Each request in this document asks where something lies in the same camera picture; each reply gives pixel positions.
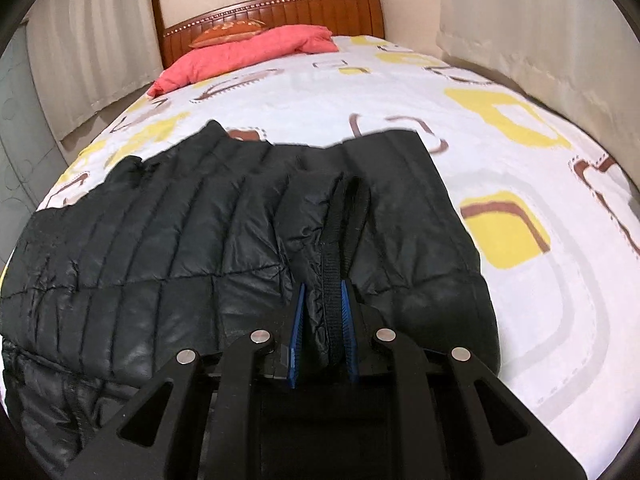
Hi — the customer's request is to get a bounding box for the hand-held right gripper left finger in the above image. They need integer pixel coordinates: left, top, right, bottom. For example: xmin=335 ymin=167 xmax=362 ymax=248
xmin=65 ymin=282 xmax=307 ymax=480

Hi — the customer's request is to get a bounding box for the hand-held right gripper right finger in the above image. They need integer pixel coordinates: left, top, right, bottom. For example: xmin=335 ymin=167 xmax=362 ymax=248
xmin=340 ymin=280 xmax=587 ymax=480

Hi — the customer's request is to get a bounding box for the black puffer jacket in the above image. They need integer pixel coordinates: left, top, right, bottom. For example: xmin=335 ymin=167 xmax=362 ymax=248
xmin=0 ymin=120 xmax=502 ymax=461

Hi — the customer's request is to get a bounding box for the white yellow patterned bed sheet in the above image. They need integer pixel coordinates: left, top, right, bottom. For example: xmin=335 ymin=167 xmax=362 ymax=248
xmin=0 ymin=34 xmax=640 ymax=476

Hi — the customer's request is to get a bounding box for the orange patterned pillow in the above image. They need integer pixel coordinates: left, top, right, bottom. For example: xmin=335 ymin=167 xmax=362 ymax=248
xmin=189 ymin=19 xmax=266 ymax=50

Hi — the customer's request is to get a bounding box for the wooden bed headboard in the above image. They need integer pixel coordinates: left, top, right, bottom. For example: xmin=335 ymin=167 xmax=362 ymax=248
xmin=149 ymin=0 xmax=385 ymax=71

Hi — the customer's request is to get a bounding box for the white curtain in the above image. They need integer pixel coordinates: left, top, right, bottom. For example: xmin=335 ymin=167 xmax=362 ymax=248
xmin=435 ymin=0 xmax=640 ymax=181
xmin=25 ymin=0 xmax=163 ymax=143

